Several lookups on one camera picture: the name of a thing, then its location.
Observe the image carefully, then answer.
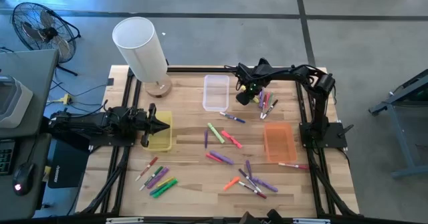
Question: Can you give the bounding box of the grey plastic appliance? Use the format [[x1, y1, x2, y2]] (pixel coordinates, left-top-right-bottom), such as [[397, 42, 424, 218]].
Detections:
[[0, 75, 34, 129]]

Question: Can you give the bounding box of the black keyboard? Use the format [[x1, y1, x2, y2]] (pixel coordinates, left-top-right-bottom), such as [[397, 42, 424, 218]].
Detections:
[[0, 139, 17, 177]]

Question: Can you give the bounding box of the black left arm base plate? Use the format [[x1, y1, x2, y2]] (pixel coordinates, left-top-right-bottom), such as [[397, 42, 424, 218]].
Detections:
[[88, 130, 135, 148]]

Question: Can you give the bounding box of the yellow thin highlighter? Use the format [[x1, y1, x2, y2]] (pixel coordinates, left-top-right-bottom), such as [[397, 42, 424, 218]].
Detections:
[[156, 176, 175, 188]]

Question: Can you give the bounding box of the red cap white marker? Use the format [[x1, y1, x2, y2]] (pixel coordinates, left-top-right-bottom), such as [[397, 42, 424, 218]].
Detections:
[[278, 162, 310, 171]]

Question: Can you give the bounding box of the black control box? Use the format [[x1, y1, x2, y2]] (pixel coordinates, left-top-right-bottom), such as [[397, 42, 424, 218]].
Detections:
[[47, 139, 92, 189]]

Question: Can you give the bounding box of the yellow plastic bin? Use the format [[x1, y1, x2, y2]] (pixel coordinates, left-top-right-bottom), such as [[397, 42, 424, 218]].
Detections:
[[142, 110, 173, 152]]

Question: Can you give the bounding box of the orange plastic bin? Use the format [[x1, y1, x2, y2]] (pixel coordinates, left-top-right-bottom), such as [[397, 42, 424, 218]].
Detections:
[[263, 122, 298, 164]]

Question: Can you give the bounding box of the yellow power plug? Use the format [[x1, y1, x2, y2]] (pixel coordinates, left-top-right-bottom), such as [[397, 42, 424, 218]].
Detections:
[[46, 93, 74, 106]]

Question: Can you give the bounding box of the silver bracket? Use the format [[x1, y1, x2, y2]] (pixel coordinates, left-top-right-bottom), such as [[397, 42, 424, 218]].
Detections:
[[106, 217, 145, 224], [293, 218, 332, 224]]

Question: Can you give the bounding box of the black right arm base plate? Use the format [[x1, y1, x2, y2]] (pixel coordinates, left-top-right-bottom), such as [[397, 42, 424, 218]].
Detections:
[[299, 122, 354, 150]]

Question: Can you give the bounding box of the grey side table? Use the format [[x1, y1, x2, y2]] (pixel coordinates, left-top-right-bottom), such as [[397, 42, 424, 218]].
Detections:
[[0, 49, 60, 140]]

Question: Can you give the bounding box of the dark red thin marker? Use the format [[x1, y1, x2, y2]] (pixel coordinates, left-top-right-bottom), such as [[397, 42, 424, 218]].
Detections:
[[237, 181, 268, 199]]

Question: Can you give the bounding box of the purple Expo thin marker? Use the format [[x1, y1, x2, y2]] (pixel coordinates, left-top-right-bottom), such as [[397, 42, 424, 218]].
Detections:
[[238, 168, 262, 193]]

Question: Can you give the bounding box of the green thin marker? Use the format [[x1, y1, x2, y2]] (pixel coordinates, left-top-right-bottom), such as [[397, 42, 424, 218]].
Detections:
[[139, 165, 165, 192]]

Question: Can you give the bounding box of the teal marker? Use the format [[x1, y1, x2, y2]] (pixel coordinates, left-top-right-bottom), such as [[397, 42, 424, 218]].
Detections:
[[149, 183, 171, 197]]

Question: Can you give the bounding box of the dark grey desk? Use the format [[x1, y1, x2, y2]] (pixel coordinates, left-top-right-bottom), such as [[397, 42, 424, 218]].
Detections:
[[0, 132, 54, 221]]

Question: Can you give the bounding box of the black floor fan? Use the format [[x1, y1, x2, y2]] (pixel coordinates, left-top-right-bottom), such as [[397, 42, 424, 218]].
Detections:
[[11, 1, 82, 78]]

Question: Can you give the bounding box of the blue grey metal table frame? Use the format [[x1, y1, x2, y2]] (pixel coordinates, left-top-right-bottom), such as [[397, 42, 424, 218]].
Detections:
[[368, 68, 428, 180]]

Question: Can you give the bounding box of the light green highlighter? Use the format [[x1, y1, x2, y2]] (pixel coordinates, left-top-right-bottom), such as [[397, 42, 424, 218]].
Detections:
[[207, 122, 225, 144]]

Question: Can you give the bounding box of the orange highlighter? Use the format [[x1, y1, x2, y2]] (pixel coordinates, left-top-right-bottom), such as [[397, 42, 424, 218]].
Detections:
[[223, 176, 241, 191]]

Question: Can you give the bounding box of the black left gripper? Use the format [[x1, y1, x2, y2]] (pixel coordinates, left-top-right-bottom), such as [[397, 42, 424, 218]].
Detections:
[[132, 102, 171, 148]]

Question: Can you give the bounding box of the black computer mouse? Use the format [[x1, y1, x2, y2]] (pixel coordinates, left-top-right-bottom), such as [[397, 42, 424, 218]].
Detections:
[[12, 161, 35, 197]]

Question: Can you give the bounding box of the clear plastic bin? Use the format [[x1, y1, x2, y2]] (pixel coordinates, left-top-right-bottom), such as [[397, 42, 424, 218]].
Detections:
[[203, 74, 231, 113]]

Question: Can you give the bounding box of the blue thin marker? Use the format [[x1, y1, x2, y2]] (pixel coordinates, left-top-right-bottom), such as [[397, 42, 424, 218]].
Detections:
[[219, 111, 246, 124]]

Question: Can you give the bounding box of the white shade wooden base lamp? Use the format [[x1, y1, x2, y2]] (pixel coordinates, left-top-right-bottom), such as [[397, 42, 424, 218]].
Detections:
[[112, 16, 173, 99]]

